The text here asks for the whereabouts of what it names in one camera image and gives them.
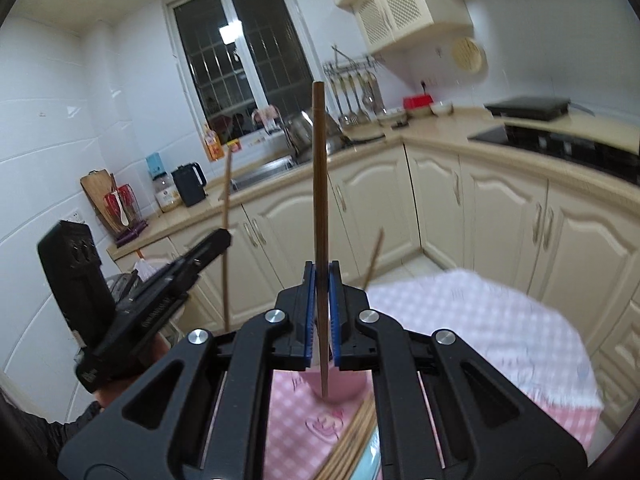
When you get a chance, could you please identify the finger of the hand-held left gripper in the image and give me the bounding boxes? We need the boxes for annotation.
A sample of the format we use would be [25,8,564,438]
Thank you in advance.
[162,228,234,302]

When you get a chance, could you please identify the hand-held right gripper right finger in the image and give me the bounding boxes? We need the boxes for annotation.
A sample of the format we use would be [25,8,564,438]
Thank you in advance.
[327,260,588,480]

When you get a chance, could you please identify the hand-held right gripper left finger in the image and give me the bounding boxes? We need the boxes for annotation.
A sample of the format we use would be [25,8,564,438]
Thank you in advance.
[59,260,318,480]

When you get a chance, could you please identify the brown wooden chopstick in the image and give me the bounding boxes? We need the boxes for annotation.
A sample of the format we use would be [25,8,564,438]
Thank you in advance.
[312,81,330,400]
[327,412,377,480]
[312,400,373,480]
[220,151,234,332]
[320,405,376,480]
[363,228,385,292]

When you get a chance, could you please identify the pink cup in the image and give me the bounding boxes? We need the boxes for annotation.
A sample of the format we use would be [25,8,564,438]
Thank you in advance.
[299,360,370,405]

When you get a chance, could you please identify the person's left forearm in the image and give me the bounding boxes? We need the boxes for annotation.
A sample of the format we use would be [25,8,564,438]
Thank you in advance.
[0,380,123,467]

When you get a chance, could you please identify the row of hanging steel utensils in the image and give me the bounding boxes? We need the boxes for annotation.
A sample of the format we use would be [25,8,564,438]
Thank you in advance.
[322,45,383,126]

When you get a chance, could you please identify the black electric kettle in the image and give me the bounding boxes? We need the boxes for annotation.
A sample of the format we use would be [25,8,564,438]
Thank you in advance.
[171,161,209,208]

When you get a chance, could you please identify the purple utensil rack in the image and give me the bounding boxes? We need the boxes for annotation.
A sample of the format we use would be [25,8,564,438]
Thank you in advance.
[102,185,150,249]

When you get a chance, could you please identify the jar with blue lid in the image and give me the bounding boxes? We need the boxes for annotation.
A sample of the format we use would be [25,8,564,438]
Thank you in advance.
[146,154,182,213]

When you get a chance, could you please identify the wooden cutting board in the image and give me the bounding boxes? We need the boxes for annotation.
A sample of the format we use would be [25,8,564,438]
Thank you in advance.
[80,169,119,234]

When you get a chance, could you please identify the steel sink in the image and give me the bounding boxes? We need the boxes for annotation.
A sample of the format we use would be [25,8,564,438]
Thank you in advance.
[230,157,297,192]

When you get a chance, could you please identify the orange bottle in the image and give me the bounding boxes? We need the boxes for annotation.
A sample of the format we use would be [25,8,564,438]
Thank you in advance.
[202,125,226,162]

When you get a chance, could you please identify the pink checked tablecloth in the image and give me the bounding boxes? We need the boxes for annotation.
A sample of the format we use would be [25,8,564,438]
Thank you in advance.
[215,269,603,480]

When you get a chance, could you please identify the steel pot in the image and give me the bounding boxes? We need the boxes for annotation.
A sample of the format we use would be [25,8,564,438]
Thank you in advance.
[286,110,342,157]

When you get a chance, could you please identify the cream base cabinets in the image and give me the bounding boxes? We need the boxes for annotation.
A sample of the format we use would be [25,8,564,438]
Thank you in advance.
[107,137,640,426]

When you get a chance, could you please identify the dark barred window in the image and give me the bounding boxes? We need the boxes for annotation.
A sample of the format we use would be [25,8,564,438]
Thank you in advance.
[165,0,328,126]

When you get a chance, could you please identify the black induction cooker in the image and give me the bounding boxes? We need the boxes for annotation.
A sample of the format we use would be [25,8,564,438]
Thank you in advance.
[484,96,572,122]

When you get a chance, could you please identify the black gas stove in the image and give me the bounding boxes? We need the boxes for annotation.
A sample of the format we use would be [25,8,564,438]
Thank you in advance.
[467,122,640,184]

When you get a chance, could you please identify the cream lattice door cabinet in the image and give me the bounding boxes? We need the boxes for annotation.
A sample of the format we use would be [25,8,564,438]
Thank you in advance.
[352,0,474,56]

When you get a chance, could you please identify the round cream wall cover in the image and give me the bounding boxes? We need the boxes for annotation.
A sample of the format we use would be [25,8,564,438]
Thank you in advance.
[451,36,489,77]

